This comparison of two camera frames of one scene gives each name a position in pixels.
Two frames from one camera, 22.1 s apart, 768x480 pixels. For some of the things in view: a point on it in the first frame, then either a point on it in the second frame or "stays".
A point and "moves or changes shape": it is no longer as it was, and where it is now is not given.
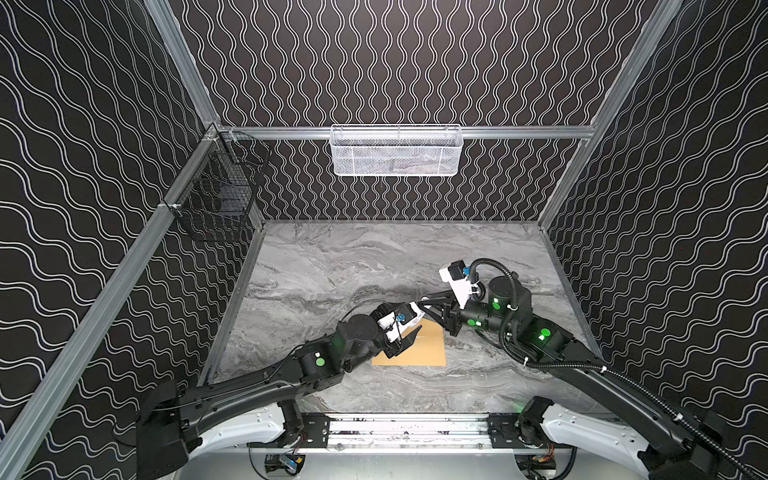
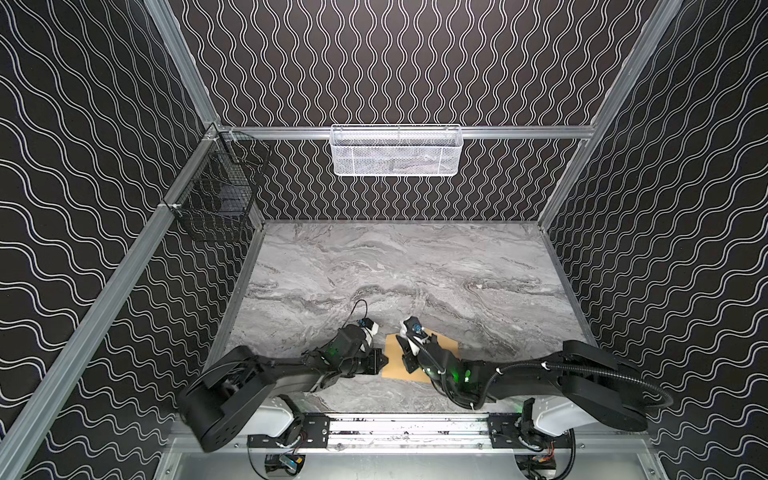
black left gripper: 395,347 -> 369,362
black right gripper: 453,315 -> 408,358
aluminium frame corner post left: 176,43 stays
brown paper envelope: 427,349 moves or changes shape
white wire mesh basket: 392,150 stays
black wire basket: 217,200 stays
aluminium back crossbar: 487,133 stays
